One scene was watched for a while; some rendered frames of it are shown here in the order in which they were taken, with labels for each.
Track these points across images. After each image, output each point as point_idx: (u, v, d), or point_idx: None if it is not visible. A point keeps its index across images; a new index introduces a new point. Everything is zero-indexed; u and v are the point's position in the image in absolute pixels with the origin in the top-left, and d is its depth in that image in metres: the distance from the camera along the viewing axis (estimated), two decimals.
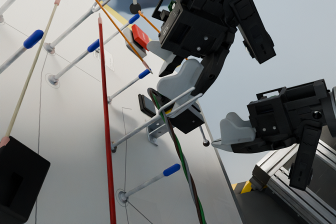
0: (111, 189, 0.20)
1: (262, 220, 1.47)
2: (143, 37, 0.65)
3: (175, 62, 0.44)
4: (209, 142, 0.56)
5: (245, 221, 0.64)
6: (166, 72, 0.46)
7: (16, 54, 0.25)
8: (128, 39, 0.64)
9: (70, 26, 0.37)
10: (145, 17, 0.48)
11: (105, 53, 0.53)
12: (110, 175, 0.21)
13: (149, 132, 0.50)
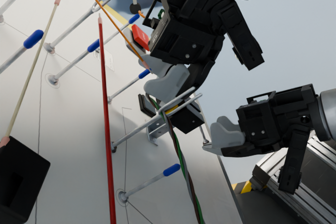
0: (111, 189, 0.20)
1: (262, 220, 1.47)
2: (143, 37, 0.65)
3: None
4: (209, 142, 0.56)
5: (245, 221, 0.64)
6: None
7: (16, 54, 0.25)
8: (128, 39, 0.64)
9: (70, 26, 0.37)
10: None
11: (105, 53, 0.53)
12: (110, 175, 0.21)
13: (149, 132, 0.50)
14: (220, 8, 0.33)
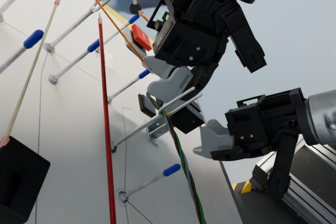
0: (111, 189, 0.20)
1: (262, 220, 1.47)
2: (143, 37, 0.65)
3: None
4: None
5: (245, 221, 0.64)
6: None
7: (16, 54, 0.25)
8: (128, 39, 0.64)
9: (70, 26, 0.37)
10: (145, 17, 0.48)
11: (105, 53, 0.53)
12: (110, 175, 0.21)
13: (149, 132, 0.50)
14: (224, 12, 0.34)
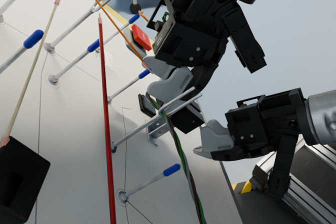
0: (111, 189, 0.20)
1: (262, 220, 1.47)
2: (143, 37, 0.65)
3: None
4: None
5: (245, 221, 0.64)
6: None
7: (16, 54, 0.25)
8: (128, 39, 0.64)
9: (70, 26, 0.37)
10: (145, 17, 0.48)
11: (105, 53, 0.53)
12: (110, 175, 0.21)
13: (149, 132, 0.50)
14: (223, 12, 0.34)
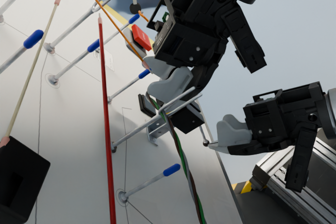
0: (111, 189, 0.20)
1: (262, 220, 1.47)
2: (143, 37, 0.65)
3: None
4: (209, 142, 0.56)
5: (245, 221, 0.64)
6: None
7: (16, 54, 0.25)
8: (128, 39, 0.64)
9: (70, 26, 0.37)
10: (145, 17, 0.48)
11: (105, 53, 0.53)
12: (110, 175, 0.21)
13: (149, 132, 0.50)
14: (223, 12, 0.34)
